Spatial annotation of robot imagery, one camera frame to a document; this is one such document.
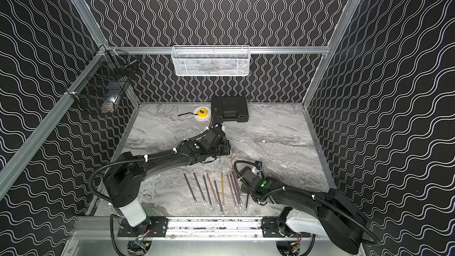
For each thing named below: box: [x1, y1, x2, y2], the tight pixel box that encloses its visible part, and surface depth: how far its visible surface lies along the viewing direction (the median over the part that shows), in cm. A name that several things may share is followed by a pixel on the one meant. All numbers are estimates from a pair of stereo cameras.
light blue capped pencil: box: [213, 179, 225, 217], surface depth 85 cm
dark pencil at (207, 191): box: [202, 174, 213, 210], surface depth 86 cm
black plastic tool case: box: [210, 96, 249, 124], surface depth 114 cm
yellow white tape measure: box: [177, 106, 212, 121], surface depth 115 cm
